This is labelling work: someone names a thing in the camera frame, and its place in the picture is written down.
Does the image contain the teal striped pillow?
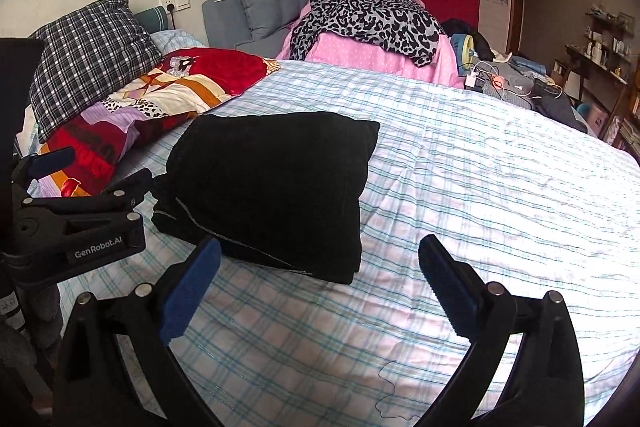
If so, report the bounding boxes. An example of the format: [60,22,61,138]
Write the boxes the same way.
[134,5,170,34]

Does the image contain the black pants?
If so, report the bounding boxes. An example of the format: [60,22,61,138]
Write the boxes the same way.
[151,112,382,286]

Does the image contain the leopard print cloth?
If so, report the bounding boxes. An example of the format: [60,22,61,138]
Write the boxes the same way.
[289,0,447,68]

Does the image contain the blue storage box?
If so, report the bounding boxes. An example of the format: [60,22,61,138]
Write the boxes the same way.
[575,102,609,134]

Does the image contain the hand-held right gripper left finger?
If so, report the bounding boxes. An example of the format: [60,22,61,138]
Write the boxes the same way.
[52,236,223,427]

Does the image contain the pink dotted blanket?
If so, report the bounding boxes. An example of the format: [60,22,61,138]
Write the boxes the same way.
[275,0,468,88]

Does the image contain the black cloth bundle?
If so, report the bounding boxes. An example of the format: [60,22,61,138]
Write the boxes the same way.
[442,18,497,60]

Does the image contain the power strip with red light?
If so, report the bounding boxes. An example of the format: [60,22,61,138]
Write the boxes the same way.
[480,74,507,96]

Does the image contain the bed with plaid sheet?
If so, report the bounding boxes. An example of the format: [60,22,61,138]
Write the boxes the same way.
[30,57,640,423]

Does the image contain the wooden bookshelf with books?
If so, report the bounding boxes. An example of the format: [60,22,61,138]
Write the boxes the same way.
[602,72,640,152]

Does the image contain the colourful patchwork quilt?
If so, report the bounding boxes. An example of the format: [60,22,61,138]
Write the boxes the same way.
[30,48,282,198]

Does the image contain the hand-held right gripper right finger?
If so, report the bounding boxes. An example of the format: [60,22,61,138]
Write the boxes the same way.
[415,233,586,427]

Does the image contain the black loose thread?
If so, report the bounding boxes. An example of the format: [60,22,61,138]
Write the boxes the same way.
[376,361,403,414]

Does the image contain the light checked pillow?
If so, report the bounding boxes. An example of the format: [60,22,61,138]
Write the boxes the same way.
[149,29,206,58]

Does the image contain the wooden wall shelf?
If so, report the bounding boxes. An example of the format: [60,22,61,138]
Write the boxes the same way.
[565,7,640,85]

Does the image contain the grey clothes pile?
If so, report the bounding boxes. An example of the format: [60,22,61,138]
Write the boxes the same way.
[480,57,590,134]

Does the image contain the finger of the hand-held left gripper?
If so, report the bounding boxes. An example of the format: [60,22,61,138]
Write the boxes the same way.
[97,167,155,212]
[11,147,76,204]

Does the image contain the small blue yellow fan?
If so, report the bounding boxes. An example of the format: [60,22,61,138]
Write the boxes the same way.
[449,33,493,76]

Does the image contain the large grey headboard cushion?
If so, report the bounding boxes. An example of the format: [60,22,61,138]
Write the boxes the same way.
[235,0,347,44]

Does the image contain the small grey headboard cushion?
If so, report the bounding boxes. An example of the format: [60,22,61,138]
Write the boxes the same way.
[202,0,252,51]

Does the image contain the dark plaid pillow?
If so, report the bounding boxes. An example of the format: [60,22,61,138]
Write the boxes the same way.
[30,0,163,142]

